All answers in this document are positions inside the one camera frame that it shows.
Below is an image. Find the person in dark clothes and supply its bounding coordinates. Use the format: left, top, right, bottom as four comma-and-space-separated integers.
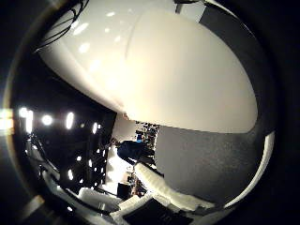
111, 139, 156, 165

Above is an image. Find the dark grey table mat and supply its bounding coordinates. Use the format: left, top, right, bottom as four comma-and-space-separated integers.
154, 4, 276, 207

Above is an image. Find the white plastic cup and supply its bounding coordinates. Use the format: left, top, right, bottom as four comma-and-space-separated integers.
123, 7, 259, 134

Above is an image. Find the black cable bundle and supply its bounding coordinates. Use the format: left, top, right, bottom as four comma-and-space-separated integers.
34, 0, 90, 53

